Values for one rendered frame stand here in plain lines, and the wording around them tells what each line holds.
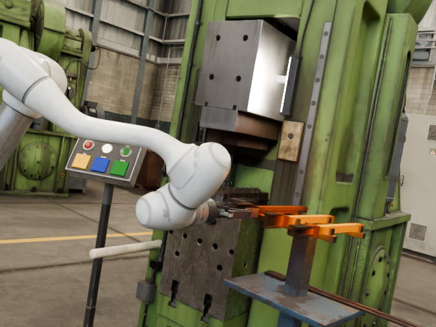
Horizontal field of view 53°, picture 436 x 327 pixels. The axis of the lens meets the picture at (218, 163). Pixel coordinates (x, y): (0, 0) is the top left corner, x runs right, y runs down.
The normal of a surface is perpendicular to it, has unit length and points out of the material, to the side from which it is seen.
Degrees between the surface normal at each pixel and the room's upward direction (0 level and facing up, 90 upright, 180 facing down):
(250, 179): 90
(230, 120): 90
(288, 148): 90
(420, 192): 90
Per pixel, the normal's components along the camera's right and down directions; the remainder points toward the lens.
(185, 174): -0.38, 0.25
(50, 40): 0.58, 0.38
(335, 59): -0.57, -0.05
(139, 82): 0.72, 0.16
